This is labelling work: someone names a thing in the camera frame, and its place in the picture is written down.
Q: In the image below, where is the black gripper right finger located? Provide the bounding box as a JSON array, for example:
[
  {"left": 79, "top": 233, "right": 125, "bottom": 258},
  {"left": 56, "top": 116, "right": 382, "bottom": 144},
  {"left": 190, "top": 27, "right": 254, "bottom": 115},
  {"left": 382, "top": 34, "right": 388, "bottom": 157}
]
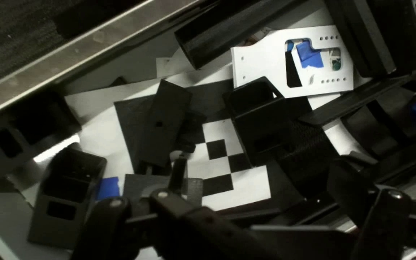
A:
[{"left": 350, "top": 186, "right": 416, "bottom": 260}]

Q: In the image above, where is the flat black plate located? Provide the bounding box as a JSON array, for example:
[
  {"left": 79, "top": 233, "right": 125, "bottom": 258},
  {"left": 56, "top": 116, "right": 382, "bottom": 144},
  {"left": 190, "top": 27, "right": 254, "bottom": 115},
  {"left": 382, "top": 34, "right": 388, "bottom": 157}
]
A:
[{"left": 135, "top": 77, "right": 193, "bottom": 170}]

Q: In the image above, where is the long black tray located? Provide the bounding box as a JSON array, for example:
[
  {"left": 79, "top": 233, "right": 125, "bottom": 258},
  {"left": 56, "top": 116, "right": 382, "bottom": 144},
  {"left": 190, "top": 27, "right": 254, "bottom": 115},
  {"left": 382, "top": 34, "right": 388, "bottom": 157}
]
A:
[{"left": 173, "top": 0, "right": 311, "bottom": 69}]

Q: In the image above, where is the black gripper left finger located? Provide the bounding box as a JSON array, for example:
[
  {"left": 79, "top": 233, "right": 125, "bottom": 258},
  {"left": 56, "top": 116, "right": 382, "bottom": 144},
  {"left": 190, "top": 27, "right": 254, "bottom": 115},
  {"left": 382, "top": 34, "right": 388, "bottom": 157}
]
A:
[{"left": 70, "top": 187, "right": 248, "bottom": 260}]

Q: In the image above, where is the black metal drawer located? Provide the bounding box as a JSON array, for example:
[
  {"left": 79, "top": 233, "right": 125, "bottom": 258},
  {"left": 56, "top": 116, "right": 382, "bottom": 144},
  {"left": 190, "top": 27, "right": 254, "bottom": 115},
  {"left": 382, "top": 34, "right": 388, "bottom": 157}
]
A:
[{"left": 0, "top": 0, "right": 416, "bottom": 260}]

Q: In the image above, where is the white bracket plate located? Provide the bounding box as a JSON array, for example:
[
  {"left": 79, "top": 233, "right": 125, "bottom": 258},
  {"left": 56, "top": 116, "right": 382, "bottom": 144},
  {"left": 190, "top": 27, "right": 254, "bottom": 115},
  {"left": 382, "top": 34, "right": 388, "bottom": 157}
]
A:
[{"left": 229, "top": 24, "right": 356, "bottom": 100}]

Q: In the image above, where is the black open box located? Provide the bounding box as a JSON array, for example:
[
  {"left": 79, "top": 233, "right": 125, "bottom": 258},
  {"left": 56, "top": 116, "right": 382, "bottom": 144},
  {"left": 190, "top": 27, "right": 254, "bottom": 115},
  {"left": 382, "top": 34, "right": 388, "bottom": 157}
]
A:
[{"left": 223, "top": 76, "right": 335, "bottom": 165}]

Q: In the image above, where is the blue tape piece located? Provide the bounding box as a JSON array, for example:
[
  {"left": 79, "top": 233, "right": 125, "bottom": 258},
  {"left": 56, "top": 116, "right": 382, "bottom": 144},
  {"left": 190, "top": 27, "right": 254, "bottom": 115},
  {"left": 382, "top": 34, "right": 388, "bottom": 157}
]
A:
[{"left": 95, "top": 174, "right": 121, "bottom": 200}]

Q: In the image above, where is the small black plastic block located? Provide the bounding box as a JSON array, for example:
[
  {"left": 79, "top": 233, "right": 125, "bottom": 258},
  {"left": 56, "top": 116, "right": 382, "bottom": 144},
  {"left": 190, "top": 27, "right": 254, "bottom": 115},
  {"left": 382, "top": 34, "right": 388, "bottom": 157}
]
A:
[{"left": 25, "top": 144, "right": 108, "bottom": 249}]

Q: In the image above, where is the checkerboard paper sheet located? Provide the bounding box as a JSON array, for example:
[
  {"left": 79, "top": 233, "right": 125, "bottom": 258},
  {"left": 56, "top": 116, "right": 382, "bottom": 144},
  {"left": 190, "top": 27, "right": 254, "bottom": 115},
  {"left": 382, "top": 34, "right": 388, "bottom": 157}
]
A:
[{"left": 62, "top": 47, "right": 363, "bottom": 213}]

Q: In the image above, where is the hollow black block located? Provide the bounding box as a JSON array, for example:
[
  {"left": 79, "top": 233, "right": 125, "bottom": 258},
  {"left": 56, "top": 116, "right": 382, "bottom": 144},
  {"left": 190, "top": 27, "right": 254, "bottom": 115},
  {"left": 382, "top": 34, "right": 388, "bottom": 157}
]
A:
[{"left": 0, "top": 113, "right": 37, "bottom": 184}]

